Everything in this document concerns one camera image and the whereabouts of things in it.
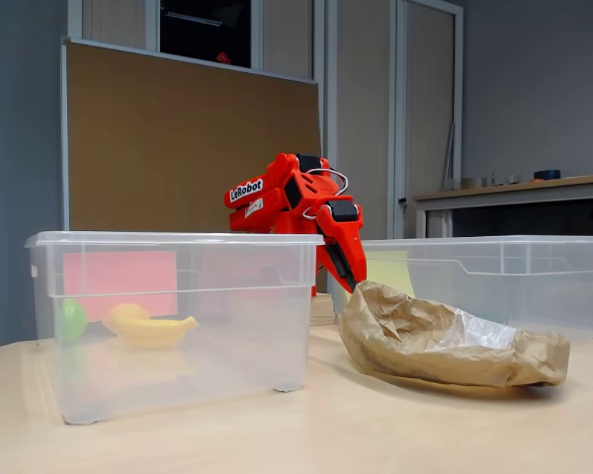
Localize yellow paper note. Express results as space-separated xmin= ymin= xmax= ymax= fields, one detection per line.
xmin=366 ymin=250 xmax=416 ymax=297

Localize yellow toy lemon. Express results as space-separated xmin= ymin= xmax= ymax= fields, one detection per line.
xmin=102 ymin=303 xmax=152 ymax=325

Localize crumpled brown paper bag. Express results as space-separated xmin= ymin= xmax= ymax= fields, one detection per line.
xmin=338 ymin=279 xmax=572 ymax=389

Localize looped wrist servo cable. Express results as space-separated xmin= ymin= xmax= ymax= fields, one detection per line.
xmin=305 ymin=167 xmax=351 ymax=193

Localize green toy apple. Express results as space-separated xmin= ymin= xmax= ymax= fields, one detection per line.
xmin=58 ymin=298 xmax=88 ymax=346

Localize wooden top sideboard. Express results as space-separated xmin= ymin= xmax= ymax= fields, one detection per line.
xmin=413 ymin=172 xmax=593 ymax=239

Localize clear plastic bin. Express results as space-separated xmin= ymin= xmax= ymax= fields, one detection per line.
xmin=23 ymin=230 xmax=326 ymax=426
xmin=327 ymin=235 xmax=593 ymax=342

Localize dark window pane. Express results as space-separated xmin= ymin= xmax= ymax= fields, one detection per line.
xmin=159 ymin=0 xmax=253 ymax=69

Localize yellow toy banana bunch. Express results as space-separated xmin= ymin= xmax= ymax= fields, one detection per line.
xmin=102 ymin=315 xmax=202 ymax=351

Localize brown cork pin board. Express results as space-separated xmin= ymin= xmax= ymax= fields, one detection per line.
xmin=60 ymin=37 xmax=322 ymax=233

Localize tall grey cabinet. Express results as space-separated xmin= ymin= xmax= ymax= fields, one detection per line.
xmin=325 ymin=0 xmax=465 ymax=241

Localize leaning metal rods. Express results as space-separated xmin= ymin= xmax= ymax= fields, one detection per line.
xmin=442 ymin=121 xmax=457 ymax=193

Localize pink paper note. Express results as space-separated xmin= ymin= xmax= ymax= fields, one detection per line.
xmin=61 ymin=250 xmax=180 ymax=322

